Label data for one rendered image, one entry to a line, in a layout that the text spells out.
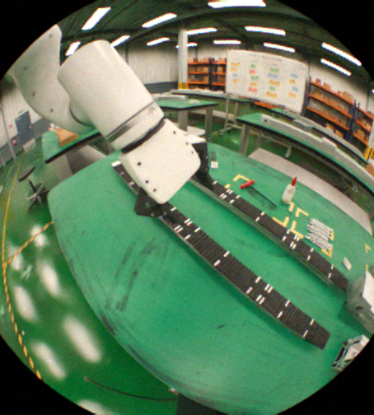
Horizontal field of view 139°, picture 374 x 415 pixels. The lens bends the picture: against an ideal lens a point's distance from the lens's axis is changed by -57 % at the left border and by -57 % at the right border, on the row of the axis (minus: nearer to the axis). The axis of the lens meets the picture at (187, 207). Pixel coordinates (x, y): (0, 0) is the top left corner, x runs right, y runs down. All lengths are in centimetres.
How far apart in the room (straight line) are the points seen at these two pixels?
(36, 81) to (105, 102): 14
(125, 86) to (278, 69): 299
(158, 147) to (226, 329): 37
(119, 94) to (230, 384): 52
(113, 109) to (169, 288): 36
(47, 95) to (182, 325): 49
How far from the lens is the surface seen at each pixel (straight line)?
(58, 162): 168
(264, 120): 178
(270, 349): 43
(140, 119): 19
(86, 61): 21
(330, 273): 54
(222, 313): 38
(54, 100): 29
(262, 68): 318
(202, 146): 29
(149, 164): 22
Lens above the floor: 115
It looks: 45 degrees down
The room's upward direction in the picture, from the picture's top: straight up
